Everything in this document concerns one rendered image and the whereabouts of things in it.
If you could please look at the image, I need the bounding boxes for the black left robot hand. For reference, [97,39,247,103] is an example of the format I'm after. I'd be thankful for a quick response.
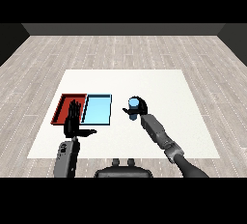
[63,98,97,139]

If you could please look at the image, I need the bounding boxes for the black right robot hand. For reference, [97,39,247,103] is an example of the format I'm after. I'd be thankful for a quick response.
[122,97,149,118]

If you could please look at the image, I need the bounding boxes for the small blue can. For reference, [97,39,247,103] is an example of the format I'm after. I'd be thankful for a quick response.
[127,97,141,121]

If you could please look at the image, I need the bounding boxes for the shallow red open box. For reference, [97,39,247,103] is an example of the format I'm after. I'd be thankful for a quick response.
[50,93,88,126]

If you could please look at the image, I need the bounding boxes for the shallow light blue open box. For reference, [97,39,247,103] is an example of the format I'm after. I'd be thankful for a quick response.
[79,94,113,126]

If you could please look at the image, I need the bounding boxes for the dark grey robot body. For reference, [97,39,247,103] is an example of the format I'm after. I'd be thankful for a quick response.
[94,158,153,179]

